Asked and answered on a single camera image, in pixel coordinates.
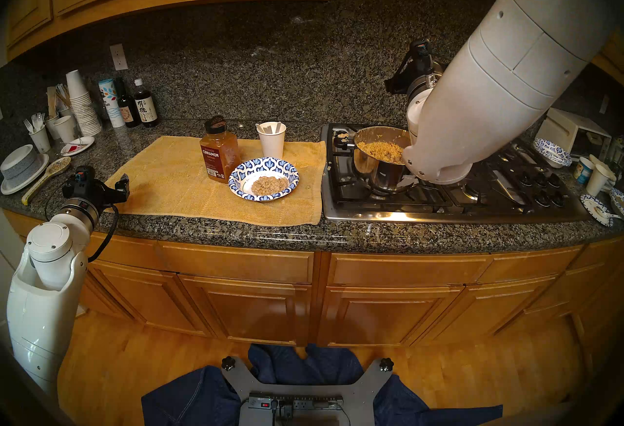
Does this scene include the white salt canister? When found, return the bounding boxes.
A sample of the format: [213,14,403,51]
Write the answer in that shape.
[98,79,126,129]

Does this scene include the yellow terry towel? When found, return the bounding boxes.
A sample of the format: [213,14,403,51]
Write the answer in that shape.
[105,136,327,227]

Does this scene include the oatmeal in saucepan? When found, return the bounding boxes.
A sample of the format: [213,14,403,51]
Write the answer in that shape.
[357,141,405,164]

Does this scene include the dark wooden corner cabinet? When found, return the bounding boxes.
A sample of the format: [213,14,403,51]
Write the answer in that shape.
[592,28,624,87]

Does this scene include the white paper cup with spoons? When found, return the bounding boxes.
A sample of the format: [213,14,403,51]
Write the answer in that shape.
[256,122,287,159]

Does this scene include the wooden lower cabinets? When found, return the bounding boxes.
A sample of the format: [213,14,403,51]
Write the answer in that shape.
[2,210,624,347]

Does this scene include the stack of blue patterned bowls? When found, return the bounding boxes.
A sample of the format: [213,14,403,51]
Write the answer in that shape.
[533,137,573,168]

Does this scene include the small printed food tub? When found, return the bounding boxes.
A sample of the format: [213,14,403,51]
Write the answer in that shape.
[573,157,595,186]

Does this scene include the plain white paper cup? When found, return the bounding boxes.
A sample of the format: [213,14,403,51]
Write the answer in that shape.
[586,164,614,198]

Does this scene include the dark blue denim cloth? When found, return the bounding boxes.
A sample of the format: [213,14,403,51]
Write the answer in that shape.
[141,343,504,426]

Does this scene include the dark oil bottle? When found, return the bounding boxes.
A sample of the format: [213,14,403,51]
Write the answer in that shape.
[115,77,142,129]

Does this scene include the blue patterned paper plate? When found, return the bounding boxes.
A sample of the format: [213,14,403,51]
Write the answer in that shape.
[580,193,616,228]

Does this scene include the white paper cup with forks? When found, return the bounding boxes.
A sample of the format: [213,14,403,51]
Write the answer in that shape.
[29,126,51,154]

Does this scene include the blue patterned paper bowl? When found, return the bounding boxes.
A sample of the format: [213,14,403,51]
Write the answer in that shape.
[228,157,300,202]

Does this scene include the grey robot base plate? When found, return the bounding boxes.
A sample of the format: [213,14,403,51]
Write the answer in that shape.
[222,356,394,426]

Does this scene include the stainless gas cooktop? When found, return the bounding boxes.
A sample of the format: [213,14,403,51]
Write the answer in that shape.
[320,124,590,224]

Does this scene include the soy sauce bottle white cap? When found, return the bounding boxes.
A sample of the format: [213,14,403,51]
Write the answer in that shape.
[133,78,159,128]

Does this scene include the small white plate red stain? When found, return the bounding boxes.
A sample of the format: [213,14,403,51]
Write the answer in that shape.
[60,136,96,157]

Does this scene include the ground cinnamon jar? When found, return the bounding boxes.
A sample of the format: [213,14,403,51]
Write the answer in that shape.
[199,116,241,184]

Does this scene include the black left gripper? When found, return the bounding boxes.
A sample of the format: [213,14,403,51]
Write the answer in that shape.
[63,174,131,216]

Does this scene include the stainless steel saucepan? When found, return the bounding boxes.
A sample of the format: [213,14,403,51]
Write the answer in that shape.
[334,126,420,194]

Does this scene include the grey stack of paper plates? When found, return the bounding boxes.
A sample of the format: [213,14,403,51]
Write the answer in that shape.
[0,145,39,182]

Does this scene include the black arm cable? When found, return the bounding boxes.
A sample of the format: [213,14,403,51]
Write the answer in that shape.
[44,191,120,263]

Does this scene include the wooden spoon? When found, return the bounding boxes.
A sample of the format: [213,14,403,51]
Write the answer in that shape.
[21,157,72,206]

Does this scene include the grey power strip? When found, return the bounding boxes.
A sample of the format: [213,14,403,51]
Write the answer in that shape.
[249,393,344,412]

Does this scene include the stack of white paper cups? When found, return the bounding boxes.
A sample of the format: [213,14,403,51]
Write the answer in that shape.
[66,70,102,137]

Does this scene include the scooped oatmeal portion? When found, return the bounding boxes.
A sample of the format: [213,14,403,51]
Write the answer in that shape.
[251,176,290,196]

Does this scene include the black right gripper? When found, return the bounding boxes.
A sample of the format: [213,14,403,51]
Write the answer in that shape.
[384,52,444,100]

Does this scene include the large white plate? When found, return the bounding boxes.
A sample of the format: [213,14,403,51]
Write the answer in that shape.
[0,153,50,195]

